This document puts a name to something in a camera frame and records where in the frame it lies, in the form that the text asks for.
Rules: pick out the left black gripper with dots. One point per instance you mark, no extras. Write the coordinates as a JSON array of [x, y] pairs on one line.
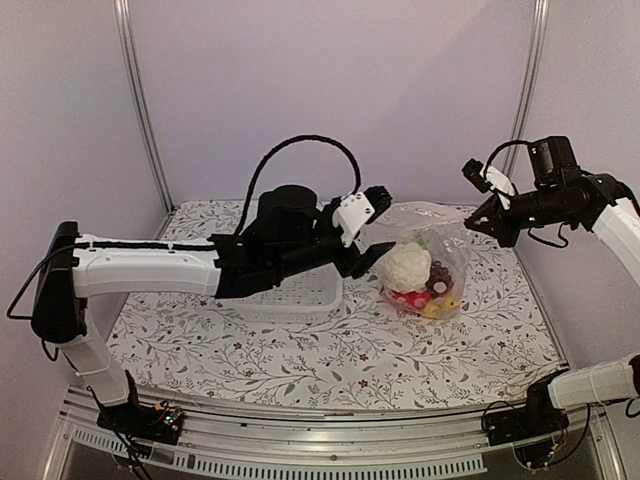
[[366, 260]]

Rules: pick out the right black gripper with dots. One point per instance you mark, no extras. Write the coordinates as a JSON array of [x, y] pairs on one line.
[[499, 226]]

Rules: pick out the white toy cauliflower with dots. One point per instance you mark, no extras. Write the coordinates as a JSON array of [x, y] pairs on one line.
[[405, 268]]

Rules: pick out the clear zip top bag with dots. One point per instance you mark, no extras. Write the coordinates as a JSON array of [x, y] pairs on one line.
[[403, 221]]

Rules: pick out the red toy bell pepper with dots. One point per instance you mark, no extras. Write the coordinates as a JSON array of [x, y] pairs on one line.
[[412, 301]]

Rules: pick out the white plastic basket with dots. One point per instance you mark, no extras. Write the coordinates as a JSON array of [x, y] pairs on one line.
[[309, 297]]

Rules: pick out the dark purple toy grapes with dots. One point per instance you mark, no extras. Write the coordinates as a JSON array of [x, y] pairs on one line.
[[440, 280]]

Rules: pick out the yellow toy corn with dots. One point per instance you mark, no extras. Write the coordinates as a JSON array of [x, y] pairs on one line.
[[441, 308]]

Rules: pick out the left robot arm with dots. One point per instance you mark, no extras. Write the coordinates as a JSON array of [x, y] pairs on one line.
[[291, 234]]

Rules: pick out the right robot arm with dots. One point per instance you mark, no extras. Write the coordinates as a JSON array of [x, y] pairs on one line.
[[579, 234]]

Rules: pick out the floral table mat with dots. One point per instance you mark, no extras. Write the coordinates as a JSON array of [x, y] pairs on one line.
[[366, 356]]

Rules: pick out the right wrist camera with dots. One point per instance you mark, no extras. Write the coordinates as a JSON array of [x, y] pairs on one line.
[[490, 179]]

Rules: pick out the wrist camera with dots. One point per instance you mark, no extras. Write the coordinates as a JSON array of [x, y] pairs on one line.
[[354, 211], [490, 179]]

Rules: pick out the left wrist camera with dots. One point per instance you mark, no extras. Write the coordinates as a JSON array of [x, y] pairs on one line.
[[354, 211]]

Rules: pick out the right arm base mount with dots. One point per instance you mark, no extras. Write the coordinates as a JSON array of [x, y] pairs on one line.
[[504, 423]]

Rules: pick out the right aluminium frame post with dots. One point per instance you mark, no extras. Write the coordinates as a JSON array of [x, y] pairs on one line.
[[533, 61]]

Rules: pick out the aluminium frame post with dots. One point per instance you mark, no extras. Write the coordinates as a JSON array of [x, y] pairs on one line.
[[133, 72], [533, 61]]

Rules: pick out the front aluminium rail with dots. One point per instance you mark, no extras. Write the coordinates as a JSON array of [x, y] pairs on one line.
[[224, 439]]

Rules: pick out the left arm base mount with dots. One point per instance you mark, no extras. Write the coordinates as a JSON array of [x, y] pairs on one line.
[[161, 423]]

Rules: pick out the left aluminium frame post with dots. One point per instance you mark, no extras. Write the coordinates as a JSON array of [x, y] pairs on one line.
[[133, 72]]

